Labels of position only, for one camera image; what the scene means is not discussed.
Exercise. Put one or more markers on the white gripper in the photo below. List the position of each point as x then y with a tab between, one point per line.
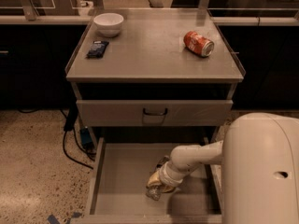
163	175

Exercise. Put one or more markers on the clear plastic water bottle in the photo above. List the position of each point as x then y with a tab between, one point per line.
155	188

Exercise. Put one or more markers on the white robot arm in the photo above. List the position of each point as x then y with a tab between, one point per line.
259	160

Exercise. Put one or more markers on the open lower grey drawer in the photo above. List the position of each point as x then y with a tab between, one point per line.
117	193

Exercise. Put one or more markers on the closed upper grey drawer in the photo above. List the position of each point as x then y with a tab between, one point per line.
172	113

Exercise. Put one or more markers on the grey drawer cabinet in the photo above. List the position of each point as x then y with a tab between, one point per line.
148	60

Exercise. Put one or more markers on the blue power adapter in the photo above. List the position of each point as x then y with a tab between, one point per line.
85	138

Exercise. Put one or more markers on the black power plug block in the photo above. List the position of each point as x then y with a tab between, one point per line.
71	118

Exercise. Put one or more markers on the blue floor tape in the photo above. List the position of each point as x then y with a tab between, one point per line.
52	219

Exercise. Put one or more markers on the red soda can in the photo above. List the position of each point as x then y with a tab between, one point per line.
198	44

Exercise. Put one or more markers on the dark blue snack packet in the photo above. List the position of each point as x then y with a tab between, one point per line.
97	49

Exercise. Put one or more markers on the white ceramic bowl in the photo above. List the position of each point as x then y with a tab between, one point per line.
109	24

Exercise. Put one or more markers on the black drawer handle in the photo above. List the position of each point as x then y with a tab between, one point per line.
149	113

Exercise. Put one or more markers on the grey metal frame post left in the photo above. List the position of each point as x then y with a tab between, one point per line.
29	10

